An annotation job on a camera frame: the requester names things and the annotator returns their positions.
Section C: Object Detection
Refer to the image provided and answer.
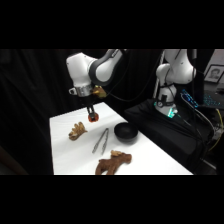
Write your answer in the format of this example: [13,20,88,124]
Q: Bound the black bowl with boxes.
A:
[113,121,139,142]

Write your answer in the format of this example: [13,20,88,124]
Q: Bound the red ball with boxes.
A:
[88,112,100,123]

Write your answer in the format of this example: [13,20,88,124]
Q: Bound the yellow cable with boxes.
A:
[209,108,224,151]

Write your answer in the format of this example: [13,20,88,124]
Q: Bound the black curtain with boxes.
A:
[0,49,158,175]

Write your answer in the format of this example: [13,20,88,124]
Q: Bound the metal tongs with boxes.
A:
[91,127,110,156]

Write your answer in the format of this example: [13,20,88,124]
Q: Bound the small tan plush toy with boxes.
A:
[68,121,88,142]

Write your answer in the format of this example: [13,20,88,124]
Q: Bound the framed portrait picture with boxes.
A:
[203,64,224,84]

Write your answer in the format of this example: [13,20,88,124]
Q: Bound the yellow wrist connector block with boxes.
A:
[91,85,108,99]

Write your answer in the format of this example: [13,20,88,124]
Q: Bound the brown plush moose toy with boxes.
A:
[94,150,133,176]

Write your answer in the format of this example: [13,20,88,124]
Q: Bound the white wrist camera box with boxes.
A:
[68,86,80,97]

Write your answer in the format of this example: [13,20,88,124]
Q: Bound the black cloth-covered robot stand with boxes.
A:
[123,98,215,175]

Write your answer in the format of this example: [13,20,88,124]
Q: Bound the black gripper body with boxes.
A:
[79,94,98,110]

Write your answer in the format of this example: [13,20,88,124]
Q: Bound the green base light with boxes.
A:
[167,108,177,119]

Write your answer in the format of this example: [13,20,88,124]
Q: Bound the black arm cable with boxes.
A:
[105,49,168,103]

